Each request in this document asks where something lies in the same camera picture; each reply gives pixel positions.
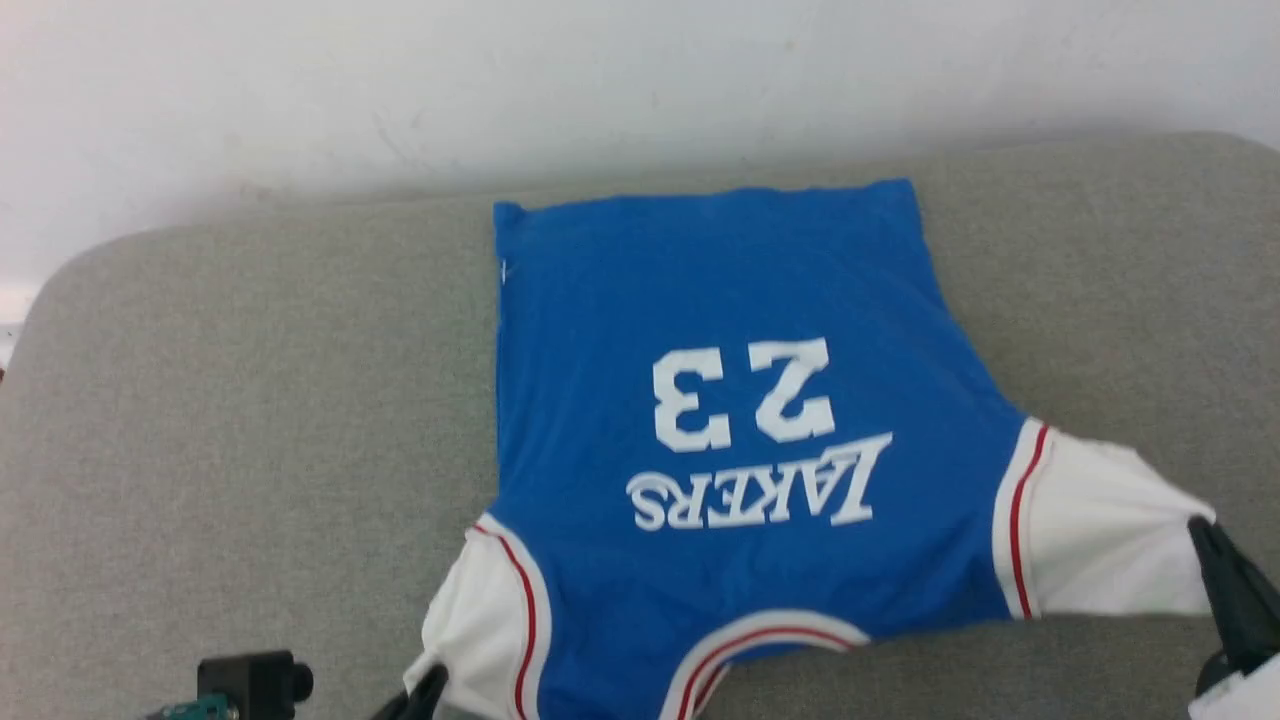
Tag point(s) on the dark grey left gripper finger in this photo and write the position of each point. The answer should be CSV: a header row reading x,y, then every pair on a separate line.
x,y
425,700

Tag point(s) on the blue white basketball jersey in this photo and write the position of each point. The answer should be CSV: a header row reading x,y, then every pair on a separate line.
x,y
720,280

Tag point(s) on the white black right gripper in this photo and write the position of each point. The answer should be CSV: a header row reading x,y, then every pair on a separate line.
x,y
1250,695

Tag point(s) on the grey fabric sofa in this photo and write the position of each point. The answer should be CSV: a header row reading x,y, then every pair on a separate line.
x,y
250,400

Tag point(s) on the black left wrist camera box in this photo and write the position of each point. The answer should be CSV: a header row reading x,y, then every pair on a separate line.
x,y
250,685

